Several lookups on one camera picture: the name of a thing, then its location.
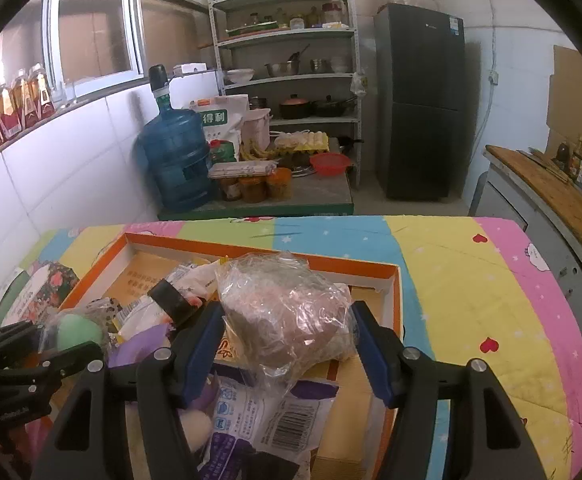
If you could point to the blue water jug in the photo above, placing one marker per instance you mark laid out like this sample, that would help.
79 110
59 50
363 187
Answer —
176 155

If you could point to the green sponge packet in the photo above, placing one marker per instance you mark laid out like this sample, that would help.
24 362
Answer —
73 332

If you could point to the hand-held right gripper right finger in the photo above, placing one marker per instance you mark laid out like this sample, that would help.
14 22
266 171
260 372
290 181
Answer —
371 350

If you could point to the purple white packet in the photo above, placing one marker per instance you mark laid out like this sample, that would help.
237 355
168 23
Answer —
271 420

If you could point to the floral tissue pack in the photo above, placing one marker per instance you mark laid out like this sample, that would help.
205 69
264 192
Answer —
51 290

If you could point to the egg tray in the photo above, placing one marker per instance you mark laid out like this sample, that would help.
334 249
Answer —
301 141

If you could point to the wooden cutting board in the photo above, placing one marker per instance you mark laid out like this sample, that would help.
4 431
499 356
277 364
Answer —
546 185

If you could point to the cream plush bear purple cap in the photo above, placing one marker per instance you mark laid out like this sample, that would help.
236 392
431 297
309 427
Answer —
131 347

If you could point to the orange cardboard box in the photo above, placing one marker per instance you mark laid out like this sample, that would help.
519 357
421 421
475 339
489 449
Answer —
351 395

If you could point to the black pan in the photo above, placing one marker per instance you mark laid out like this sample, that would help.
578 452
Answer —
331 107

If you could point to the black water pump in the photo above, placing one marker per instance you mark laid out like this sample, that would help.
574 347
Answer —
158 77

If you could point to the metal shelf rack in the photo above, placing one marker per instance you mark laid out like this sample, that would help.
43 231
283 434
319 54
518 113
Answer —
291 37

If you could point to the cardboard sheet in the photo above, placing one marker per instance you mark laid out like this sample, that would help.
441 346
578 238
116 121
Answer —
571 100

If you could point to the small white box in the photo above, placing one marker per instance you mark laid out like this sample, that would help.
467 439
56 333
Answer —
190 68

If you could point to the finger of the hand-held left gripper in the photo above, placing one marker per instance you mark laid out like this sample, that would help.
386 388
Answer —
11 342
71 360

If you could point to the steel bowl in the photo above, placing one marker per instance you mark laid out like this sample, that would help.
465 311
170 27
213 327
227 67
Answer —
278 69

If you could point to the red plastic basket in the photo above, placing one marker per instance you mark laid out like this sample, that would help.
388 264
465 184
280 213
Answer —
330 164

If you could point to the bunch of bananas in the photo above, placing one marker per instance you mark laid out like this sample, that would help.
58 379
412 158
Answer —
256 151

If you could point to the red clay pot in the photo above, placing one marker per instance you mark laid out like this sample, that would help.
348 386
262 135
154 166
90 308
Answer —
296 107

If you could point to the wall outlet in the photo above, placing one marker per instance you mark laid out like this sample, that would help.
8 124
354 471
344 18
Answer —
494 79

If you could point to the steel kitchen counter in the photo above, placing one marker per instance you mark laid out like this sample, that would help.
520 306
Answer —
546 250

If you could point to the white green flour bag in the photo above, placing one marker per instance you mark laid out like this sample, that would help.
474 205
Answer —
218 120

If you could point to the clear plastic bag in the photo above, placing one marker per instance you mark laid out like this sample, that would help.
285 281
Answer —
281 310

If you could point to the dark sauce bottle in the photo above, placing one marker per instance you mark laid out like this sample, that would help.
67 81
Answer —
562 155

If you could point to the clear drinking glass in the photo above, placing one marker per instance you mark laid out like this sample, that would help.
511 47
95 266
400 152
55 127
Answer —
67 95

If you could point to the white plastic bucket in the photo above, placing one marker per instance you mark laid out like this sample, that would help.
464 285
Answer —
258 125

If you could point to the white bowl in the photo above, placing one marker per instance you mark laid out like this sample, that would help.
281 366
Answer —
240 76

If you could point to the dark grey refrigerator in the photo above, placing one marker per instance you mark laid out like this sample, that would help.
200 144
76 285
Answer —
416 110

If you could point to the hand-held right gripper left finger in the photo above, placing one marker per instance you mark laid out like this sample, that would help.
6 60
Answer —
201 355

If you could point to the wrapped noodle bundle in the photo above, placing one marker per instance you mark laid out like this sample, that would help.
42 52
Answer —
243 170

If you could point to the colourful printed blanket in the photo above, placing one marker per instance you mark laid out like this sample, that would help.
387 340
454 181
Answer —
461 300

